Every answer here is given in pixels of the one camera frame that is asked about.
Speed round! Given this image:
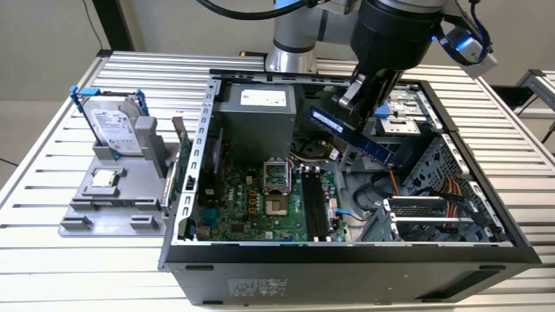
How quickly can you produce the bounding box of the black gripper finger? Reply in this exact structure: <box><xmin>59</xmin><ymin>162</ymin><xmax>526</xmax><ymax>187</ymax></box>
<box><xmin>331</xmin><ymin>73</ymin><xmax>368</xmax><ymax>113</ymax></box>
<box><xmin>357</xmin><ymin>70</ymin><xmax>404</xmax><ymax>131</ymax></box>

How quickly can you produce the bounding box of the RAM stick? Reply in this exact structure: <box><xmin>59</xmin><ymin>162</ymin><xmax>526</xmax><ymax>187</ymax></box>
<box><xmin>305</xmin><ymin>104</ymin><xmax>397</xmax><ymax>163</ymax></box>

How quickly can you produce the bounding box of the grey metal drive cage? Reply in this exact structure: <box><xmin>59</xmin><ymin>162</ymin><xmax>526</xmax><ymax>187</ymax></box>
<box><xmin>333</xmin><ymin>83</ymin><xmax>435</xmax><ymax>172</ymax></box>

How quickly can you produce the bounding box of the small black round fan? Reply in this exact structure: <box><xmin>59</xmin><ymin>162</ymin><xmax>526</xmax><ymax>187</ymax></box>
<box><xmin>300</xmin><ymin>138</ymin><xmax>331</xmax><ymax>157</ymax></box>

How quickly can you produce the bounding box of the grey power supply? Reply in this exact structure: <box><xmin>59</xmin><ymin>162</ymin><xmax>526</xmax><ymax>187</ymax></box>
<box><xmin>215</xmin><ymin>83</ymin><xmax>299</xmax><ymax>163</ymax></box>

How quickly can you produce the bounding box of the metal locking lever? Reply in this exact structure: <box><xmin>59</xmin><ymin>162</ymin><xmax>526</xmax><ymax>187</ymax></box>
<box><xmin>285</xmin><ymin>163</ymin><xmax>301</xmax><ymax>195</ymax></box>

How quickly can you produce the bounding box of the metal socket cover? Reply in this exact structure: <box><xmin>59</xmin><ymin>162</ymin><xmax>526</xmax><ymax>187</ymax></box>
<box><xmin>263</xmin><ymin>157</ymin><xmax>291</xmax><ymax>193</ymax></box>

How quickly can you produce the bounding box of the perforated metal disk bay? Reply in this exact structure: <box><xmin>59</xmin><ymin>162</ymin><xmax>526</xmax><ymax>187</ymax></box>
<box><xmin>359</xmin><ymin>194</ymin><xmax>481</xmax><ymax>243</ymax></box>

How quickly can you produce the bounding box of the metal slat side table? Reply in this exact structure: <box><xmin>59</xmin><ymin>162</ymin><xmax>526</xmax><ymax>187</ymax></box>
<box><xmin>514</xmin><ymin>68</ymin><xmax>555</xmax><ymax>118</ymax></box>

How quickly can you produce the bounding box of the CPU socket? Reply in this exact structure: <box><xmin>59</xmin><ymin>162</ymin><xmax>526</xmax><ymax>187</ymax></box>
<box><xmin>264</xmin><ymin>194</ymin><xmax>291</xmax><ymax>218</ymax></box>

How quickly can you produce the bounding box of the green graphics card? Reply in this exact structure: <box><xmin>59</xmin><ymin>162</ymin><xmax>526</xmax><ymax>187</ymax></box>
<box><xmin>159</xmin><ymin>113</ymin><xmax>195</xmax><ymax>217</ymax></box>

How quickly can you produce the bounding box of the green motherboard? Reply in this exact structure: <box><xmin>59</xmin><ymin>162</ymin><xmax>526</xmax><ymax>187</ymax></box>
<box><xmin>195</xmin><ymin>164</ymin><xmax>351</xmax><ymax>243</ymax></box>

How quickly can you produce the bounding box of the hard disk in blue carrier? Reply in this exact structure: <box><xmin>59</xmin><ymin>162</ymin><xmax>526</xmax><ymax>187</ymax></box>
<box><xmin>68</xmin><ymin>86</ymin><xmax>151</xmax><ymax>162</ymax></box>

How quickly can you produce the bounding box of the black PC case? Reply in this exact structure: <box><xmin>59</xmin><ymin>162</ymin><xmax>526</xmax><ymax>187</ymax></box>
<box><xmin>156</xmin><ymin>66</ymin><xmax>543</xmax><ymax>306</ymax></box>

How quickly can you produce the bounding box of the grey parts rack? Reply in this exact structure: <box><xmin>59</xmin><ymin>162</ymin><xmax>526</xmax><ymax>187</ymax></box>
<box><xmin>57</xmin><ymin>117</ymin><xmax>183</xmax><ymax>238</ymax></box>

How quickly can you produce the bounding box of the silver CPU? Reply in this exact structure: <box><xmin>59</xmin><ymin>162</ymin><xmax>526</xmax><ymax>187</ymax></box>
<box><xmin>88</xmin><ymin>169</ymin><xmax>117</xmax><ymax>189</ymax></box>

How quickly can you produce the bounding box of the silver camera with blue cable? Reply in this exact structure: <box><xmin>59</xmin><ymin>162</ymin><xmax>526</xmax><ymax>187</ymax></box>
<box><xmin>445</xmin><ymin>27</ymin><xmax>499</xmax><ymax>79</ymax></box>

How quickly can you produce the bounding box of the black looped cable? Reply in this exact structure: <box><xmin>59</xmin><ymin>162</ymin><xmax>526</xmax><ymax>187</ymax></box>
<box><xmin>351</xmin><ymin>177</ymin><xmax>393</xmax><ymax>215</ymax></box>

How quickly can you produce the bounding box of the thick black camera cable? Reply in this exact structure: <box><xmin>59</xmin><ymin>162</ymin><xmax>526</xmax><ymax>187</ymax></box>
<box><xmin>197</xmin><ymin>0</ymin><xmax>321</xmax><ymax>21</ymax></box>

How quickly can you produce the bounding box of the orange yellow wire bundle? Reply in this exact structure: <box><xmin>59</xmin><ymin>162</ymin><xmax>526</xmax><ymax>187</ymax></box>
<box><xmin>440</xmin><ymin>177</ymin><xmax>464</xmax><ymax>219</ymax></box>

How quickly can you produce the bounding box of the black cable with blue plug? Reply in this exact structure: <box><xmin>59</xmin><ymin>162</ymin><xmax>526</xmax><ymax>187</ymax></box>
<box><xmin>332</xmin><ymin>207</ymin><xmax>377</xmax><ymax>222</ymax></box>

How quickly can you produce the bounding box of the black metal frame post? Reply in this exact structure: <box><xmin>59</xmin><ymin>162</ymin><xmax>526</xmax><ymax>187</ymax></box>
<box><xmin>92</xmin><ymin>0</ymin><xmax>136</xmax><ymax>53</ymax></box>

